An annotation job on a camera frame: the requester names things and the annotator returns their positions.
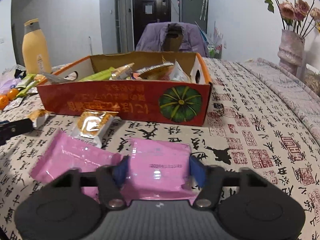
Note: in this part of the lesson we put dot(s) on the small green snack packet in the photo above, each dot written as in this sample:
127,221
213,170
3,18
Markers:
27,89
27,80

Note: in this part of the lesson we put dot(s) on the grey interior door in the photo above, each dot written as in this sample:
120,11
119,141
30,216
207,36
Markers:
120,22

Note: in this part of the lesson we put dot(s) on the clear storage jar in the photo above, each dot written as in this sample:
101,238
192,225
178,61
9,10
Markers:
312,78

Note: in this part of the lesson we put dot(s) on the gold foil snack packet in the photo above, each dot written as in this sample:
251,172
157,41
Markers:
122,71

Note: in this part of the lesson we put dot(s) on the white cracker snack packet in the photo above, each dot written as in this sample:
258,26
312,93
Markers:
40,117

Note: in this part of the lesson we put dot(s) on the white folded umbrella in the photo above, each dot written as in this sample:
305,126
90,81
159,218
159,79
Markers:
204,5

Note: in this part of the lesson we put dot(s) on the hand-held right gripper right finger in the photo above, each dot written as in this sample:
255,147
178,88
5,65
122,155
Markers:
197,171

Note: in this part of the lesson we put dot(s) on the green long snack packet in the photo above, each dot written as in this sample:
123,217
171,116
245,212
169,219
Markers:
100,74

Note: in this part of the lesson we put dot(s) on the yellow bottle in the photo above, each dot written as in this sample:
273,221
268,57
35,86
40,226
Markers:
36,52

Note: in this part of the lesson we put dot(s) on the pink vase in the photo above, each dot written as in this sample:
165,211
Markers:
291,52

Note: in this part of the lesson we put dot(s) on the orange snack packet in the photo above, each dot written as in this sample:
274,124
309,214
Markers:
155,71

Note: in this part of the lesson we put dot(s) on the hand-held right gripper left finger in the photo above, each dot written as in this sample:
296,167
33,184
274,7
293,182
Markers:
121,170

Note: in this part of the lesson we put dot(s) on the brown cracker snack packet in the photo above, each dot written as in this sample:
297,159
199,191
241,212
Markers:
92,127

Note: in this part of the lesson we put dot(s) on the pink snack packet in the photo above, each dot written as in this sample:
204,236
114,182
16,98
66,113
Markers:
157,155
72,155

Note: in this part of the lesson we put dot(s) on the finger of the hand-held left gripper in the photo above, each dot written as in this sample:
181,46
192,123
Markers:
3,123
17,128

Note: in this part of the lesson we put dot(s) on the grey quilted cloth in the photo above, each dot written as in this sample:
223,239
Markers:
282,85

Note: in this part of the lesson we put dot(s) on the wooden chair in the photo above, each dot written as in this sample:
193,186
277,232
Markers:
172,42

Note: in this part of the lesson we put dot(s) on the grey snack packet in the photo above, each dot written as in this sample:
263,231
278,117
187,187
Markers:
55,77

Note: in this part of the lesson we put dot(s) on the dark entrance door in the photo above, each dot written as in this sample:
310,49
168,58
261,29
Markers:
150,27

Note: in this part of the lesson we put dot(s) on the dried pink roses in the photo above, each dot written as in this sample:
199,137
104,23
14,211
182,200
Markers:
287,11

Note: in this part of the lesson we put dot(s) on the small white snack packet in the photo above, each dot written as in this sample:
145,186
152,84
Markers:
13,104

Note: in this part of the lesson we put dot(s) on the grey refrigerator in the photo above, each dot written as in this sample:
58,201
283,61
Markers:
192,12

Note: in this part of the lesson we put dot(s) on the red cardboard box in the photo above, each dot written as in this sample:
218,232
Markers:
112,102

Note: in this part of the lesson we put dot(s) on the purple tissue pack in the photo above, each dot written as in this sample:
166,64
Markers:
8,85

